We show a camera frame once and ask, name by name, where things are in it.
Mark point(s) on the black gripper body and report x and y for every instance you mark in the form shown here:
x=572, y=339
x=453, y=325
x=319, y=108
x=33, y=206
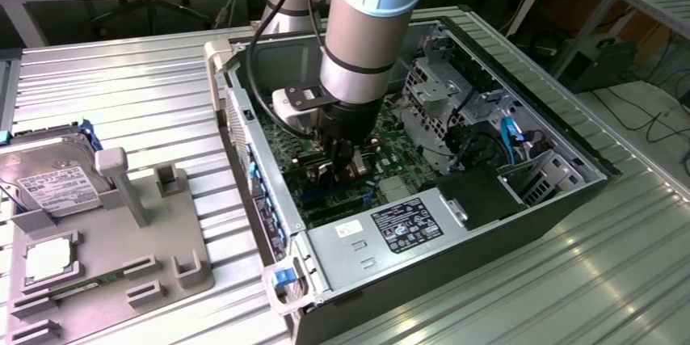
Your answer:
x=349, y=123

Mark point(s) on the low-profile graphics card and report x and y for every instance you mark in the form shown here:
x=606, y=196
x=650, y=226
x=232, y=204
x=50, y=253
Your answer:
x=365, y=161

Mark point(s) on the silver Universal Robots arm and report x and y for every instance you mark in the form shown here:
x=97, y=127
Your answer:
x=360, y=38

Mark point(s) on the black expansion slot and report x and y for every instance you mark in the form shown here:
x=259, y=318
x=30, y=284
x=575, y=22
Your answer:
x=335, y=207

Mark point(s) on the green motherboard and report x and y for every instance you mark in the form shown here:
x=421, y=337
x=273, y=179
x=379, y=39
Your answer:
x=399, y=147

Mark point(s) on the silver chipset heatsink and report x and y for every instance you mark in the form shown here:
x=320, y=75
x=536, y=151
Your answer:
x=396, y=190

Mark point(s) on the silver perforated disk bay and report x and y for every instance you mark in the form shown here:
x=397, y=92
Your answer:
x=431, y=90

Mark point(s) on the small white sticker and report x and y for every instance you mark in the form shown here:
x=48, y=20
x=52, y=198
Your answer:
x=348, y=228

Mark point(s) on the black power supply label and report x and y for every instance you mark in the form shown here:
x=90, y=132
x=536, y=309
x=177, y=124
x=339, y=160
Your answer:
x=407, y=224

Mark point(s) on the silver power supply unit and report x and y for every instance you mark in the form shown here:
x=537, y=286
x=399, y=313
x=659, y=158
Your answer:
x=349, y=264

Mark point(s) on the black plastic shroud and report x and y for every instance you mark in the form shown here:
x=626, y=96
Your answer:
x=479, y=195

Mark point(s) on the blue case latch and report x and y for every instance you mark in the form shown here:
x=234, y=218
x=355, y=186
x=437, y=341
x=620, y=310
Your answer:
x=284, y=278

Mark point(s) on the silver vented disk bay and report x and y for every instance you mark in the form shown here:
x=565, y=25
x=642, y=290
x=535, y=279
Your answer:
x=533, y=183

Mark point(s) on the open black PC case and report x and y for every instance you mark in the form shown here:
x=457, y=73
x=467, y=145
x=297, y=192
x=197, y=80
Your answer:
x=376, y=321

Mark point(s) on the black office chair base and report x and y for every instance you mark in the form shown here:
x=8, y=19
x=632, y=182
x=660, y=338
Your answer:
x=150, y=13

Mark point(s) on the blue disk carrier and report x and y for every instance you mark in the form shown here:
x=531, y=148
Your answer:
x=88, y=139

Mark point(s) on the grey parts rack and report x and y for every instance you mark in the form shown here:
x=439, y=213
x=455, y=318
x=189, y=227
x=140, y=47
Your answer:
x=108, y=240

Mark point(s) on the black floor device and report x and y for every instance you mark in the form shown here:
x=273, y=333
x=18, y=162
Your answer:
x=603, y=62

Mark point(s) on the silver hard disk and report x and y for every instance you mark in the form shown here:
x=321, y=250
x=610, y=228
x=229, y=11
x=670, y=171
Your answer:
x=48, y=175

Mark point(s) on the green RAM stick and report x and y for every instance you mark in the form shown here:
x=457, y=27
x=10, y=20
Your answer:
x=90, y=282

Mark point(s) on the silver CPU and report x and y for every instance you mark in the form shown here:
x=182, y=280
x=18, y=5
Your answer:
x=48, y=258

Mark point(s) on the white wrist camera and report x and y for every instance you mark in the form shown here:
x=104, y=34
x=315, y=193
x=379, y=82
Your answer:
x=285, y=114

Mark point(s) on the grey case corner bracket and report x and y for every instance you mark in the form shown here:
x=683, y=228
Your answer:
x=214, y=62
x=285, y=300

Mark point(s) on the grey metal rail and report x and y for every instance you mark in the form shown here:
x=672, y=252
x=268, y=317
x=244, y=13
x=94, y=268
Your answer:
x=9, y=86

